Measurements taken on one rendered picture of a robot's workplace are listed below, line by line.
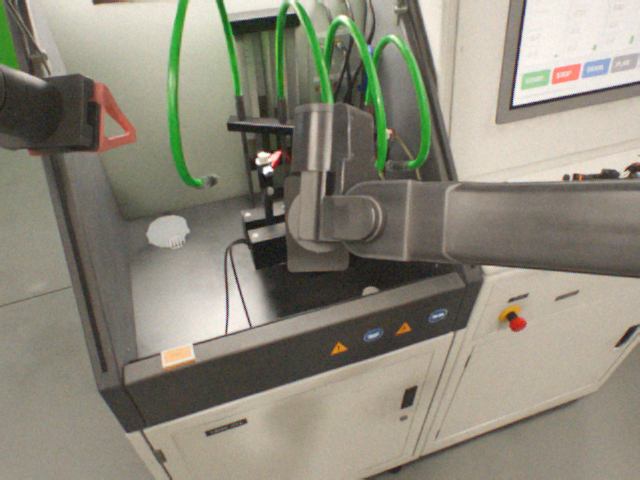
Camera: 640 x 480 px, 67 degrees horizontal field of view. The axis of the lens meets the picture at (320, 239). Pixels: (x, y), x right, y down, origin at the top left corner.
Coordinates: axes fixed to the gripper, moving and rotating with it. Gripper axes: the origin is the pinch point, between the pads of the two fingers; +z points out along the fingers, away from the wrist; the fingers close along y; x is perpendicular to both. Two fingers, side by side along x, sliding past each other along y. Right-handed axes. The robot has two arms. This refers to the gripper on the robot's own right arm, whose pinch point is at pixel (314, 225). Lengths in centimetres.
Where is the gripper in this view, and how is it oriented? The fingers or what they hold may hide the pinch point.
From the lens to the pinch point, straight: 60.4
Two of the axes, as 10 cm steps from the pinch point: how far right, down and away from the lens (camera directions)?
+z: -0.5, 0.0, 10.0
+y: -0.3, -10.0, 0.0
